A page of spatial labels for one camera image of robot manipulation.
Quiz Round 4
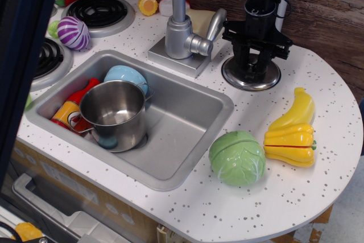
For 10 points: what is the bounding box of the grey oven door handle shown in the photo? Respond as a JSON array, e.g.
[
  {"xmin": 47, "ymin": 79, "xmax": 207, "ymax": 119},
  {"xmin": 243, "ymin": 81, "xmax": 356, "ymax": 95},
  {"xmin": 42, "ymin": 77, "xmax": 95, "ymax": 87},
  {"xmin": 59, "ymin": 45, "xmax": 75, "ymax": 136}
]
[{"xmin": 12, "ymin": 174, "xmax": 128, "ymax": 242}]

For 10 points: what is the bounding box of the green toy cabbage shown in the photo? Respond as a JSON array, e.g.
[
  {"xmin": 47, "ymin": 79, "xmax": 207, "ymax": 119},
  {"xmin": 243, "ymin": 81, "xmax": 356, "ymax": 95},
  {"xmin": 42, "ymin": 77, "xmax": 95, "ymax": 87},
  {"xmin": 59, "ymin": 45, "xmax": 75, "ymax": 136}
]
[{"xmin": 209, "ymin": 131, "xmax": 266, "ymax": 186}]

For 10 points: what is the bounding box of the back right stove burner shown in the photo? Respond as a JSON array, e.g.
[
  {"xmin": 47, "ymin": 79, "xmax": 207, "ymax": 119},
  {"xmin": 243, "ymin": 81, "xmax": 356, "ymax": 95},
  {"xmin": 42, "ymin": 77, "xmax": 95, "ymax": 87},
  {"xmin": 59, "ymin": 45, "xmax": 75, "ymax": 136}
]
[{"xmin": 61, "ymin": 0, "xmax": 135, "ymax": 38}]

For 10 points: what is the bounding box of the red ketchup toy bottle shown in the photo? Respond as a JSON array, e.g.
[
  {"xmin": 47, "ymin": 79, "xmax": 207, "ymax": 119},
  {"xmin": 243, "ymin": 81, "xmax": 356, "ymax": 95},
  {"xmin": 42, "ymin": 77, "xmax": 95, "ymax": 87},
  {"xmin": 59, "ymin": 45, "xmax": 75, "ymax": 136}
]
[{"xmin": 51, "ymin": 78, "xmax": 100, "ymax": 135}]

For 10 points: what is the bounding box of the stainless steel pot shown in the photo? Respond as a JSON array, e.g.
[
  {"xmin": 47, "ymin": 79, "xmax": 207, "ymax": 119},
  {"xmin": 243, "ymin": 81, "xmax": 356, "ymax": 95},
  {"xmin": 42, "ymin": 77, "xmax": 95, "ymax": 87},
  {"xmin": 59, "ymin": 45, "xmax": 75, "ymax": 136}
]
[{"xmin": 79, "ymin": 80, "xmax": 155, "ymax": 153}]

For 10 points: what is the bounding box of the dark blue foreground post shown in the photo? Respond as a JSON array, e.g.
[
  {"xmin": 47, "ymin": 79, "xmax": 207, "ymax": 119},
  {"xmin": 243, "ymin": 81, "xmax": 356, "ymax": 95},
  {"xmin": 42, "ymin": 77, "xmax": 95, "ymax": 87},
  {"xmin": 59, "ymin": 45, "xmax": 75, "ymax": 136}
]
[{"xmin": 1, "ymin": 0, "xmax": 55, "ymax": 179}]

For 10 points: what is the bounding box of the grey toy sink basin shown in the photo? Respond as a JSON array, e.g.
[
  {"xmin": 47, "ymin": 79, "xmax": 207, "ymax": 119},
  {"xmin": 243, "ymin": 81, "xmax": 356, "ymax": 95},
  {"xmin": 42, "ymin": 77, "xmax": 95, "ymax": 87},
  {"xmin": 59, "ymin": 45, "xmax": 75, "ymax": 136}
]
[{"xmin": 26, "ymin": 50, "xmax": 234, "ymax": 191}]

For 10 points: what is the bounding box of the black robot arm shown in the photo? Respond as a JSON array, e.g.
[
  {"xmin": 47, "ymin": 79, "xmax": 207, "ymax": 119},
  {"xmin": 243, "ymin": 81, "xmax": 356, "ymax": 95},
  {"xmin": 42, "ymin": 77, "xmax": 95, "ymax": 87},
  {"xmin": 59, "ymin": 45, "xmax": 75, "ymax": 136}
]
[{"xmin": 222, "ymin": 0, "xmax": 293, "ymax": 79}]

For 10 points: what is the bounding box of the yellow toy bell pepper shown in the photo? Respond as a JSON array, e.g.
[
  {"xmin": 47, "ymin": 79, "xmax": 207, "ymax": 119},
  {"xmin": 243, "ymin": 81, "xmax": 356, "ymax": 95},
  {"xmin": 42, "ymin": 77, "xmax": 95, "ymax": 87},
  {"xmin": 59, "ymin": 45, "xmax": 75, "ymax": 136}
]
[{"xmin": 263, "ymin": 123, "xmax": 316, "ymax": 167}]

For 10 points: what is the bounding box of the grey support pole right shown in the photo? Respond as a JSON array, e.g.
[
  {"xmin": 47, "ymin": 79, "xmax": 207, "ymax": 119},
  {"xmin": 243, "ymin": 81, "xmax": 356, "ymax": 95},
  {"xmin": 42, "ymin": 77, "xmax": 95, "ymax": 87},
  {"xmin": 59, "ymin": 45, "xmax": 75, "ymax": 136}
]
[{"xmin": 275, "ymin": 0, "xmax": 289, "ymax": 31}]

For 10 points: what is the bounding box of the purple toy onion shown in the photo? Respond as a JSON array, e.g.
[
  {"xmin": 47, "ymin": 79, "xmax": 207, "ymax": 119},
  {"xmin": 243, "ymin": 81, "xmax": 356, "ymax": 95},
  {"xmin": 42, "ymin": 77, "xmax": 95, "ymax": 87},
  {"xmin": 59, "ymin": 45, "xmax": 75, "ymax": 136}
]
[{"xmin": 57, "ymin": 16, "xmax": 90, "ymax": 50}]

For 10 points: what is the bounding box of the round steel pot lid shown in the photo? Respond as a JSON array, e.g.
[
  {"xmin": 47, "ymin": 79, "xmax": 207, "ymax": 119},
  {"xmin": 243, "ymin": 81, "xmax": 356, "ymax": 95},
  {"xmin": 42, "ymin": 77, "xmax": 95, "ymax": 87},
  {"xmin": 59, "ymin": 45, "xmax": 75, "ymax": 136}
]
[{"xmin": 221, "ymin": 57, "xmax": 281, "ymax": 92}]

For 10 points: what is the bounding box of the red white toy cheese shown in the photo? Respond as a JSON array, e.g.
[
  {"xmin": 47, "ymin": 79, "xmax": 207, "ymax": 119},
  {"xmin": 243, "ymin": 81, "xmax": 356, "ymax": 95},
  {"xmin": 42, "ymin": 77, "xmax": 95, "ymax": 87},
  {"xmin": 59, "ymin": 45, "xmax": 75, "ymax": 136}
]
[{"xmin": 159, "ymin": 0, "xmax": 182, "ymax": 17}]

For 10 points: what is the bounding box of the green toy lime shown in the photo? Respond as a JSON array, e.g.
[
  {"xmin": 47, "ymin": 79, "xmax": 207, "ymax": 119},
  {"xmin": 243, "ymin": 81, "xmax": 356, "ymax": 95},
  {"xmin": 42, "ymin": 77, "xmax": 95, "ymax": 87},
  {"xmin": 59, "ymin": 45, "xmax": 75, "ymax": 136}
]
[{"xmin": 24, "ymin": 94, "xmax": 32, "ymax": 110}]

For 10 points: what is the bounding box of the yellow toy banana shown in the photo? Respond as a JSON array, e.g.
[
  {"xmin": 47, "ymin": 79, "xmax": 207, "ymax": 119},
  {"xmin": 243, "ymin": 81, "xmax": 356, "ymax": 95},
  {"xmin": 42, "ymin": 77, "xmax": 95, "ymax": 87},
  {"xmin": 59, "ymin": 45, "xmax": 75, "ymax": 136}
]
[{"xmin": 268, "ymin": 87, "xmax": 315, "ymax": 131}]

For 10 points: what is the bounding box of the grey toy faucet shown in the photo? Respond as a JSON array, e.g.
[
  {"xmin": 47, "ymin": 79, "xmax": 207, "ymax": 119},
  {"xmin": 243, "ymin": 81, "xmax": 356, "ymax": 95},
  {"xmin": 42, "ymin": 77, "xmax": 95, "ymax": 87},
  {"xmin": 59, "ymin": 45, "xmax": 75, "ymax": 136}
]
[{"xmin": 148, "ymin": 0, "xmax": 227, "ymax": 78}]

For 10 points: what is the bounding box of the cream toy cheese wedge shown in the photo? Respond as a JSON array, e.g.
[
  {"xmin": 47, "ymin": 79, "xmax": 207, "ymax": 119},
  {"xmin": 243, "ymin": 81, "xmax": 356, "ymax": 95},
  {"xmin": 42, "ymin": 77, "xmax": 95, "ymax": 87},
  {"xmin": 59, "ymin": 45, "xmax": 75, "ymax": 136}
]
[{"xmin": 186, "ymin": 9, "xmax": 215, "ymax": 38}]

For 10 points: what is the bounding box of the front black stove burner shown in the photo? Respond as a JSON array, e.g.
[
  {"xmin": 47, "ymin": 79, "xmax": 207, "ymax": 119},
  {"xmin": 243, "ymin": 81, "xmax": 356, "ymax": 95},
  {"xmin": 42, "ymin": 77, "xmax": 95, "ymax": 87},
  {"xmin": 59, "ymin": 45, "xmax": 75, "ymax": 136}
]
[{"xmin": 30, "ymin": 38, "xmax": 73, "ymax": 92}]

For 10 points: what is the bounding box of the light blue toy vegetable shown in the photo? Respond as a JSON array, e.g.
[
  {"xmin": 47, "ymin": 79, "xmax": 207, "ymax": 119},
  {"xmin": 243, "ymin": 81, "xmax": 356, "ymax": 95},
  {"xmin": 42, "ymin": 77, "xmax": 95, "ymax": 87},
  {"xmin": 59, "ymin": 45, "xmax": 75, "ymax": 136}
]
[{"xmin": 104, "ymin": 65, "xmax": 148, "ymax": 94}]

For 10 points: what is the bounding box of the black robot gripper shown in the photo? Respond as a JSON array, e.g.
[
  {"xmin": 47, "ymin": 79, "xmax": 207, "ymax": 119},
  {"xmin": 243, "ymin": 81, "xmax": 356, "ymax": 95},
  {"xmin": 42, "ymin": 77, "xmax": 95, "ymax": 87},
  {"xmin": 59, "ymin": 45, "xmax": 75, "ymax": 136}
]
[{"xmin": 223, "ymin": 2, "xmax": 293, "ymax": 80}]

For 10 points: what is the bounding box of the yellow toy below counter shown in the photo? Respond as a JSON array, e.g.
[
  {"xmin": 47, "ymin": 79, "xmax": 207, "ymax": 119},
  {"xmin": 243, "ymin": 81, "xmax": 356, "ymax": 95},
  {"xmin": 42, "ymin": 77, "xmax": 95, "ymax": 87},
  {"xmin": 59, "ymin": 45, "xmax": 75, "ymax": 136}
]
[{"xmin": 15, "ymin": 223, "xmax": 43, "ymax": 242}]

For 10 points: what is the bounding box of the yellow toy corn piece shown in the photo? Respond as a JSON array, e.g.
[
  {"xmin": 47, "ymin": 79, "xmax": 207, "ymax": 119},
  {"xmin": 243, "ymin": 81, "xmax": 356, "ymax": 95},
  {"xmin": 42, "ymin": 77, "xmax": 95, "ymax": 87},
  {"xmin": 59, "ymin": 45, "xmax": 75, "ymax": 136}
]
[{"xmin": 138, "ymin": 0, "xmax": 158, "ymax": 16}]

